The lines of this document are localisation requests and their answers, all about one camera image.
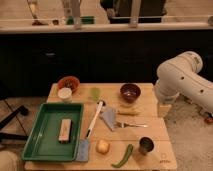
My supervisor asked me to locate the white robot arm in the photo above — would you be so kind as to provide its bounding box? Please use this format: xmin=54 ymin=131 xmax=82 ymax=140
xmin=154 ymin=51 xmax=213 ymax=114

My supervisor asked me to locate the purple bowl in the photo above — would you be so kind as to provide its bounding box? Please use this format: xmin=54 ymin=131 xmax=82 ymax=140
xmin=120 ymin=83 xmax=141 ymax=103

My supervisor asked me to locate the orange bowl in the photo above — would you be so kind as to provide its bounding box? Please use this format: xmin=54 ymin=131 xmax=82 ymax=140
xmin=58 ymin=76 xmax=80 ymax=93

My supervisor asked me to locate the yellow apple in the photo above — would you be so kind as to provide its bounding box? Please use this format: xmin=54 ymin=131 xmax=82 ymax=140
xmin=96 ymin=140 xmax=110 ymax=155

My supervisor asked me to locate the light green leaf toy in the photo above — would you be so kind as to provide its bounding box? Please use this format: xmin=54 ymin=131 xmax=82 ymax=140
xmin=90 ymin=87 xmax=100 ymax=102

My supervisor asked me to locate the silver fork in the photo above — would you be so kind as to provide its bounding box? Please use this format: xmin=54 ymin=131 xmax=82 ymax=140
xmin=116 ymin=122 xmax=148 ymax=128

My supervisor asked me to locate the white cup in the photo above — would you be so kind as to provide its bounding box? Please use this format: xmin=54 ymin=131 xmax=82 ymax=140
xmin=58 ymin=87 xmax=72 ymax=102

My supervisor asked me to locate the wooden block in tray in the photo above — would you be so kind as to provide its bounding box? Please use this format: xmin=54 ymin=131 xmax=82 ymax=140
xmin=58 ymin=119 xmax=72 ymax=143

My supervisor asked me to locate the metal cup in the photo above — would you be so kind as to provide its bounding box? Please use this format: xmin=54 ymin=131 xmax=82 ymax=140
xmin=139 ymin=137 xmax=154 ymax=155

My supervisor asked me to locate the green plastic tray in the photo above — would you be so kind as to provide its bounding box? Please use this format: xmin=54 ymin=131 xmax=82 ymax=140
xmin=22 ymin=103 xmax=84 ymax=162

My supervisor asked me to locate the green chili pepper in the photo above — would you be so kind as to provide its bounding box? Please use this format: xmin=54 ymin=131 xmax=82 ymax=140
xmin=111 ymin=144 xmax=134 ymax=168

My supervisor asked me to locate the black tripod stand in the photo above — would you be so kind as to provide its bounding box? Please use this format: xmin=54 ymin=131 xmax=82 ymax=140
xmin=0 ymin=105 xmax=29 ymax=142

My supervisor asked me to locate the white handled spatula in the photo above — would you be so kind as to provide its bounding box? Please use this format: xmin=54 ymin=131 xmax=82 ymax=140
xmin=76 ymin=100 xmax=105 ymax=162

